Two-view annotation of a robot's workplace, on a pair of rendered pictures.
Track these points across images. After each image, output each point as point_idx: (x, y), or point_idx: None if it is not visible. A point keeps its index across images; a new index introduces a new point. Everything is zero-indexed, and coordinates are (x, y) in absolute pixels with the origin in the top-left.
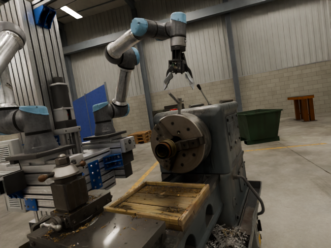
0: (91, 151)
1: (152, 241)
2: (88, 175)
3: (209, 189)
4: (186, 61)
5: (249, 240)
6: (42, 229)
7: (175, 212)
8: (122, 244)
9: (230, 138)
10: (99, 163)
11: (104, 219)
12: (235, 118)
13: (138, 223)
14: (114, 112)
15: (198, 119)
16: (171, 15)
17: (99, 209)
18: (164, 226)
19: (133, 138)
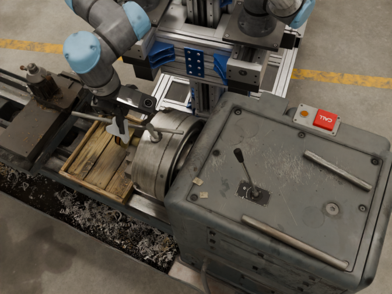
0: (216, 32)
1: (14, 152)
2: (184, 56)
3: (132, 206)
4: (135, 108)
5: (140, 262)
6: (57, 79)
7: (82, 168)
8: (12, 136)
9: (218, 245)
10: (206, 55)
11: (47, 116)
12: (294, 271)
13: (31, 140)
14: (265, 10)
15: (155, 170)
16: (74, 33)
17: (56, 109)
18: (25, 157)
19: (258, 73)
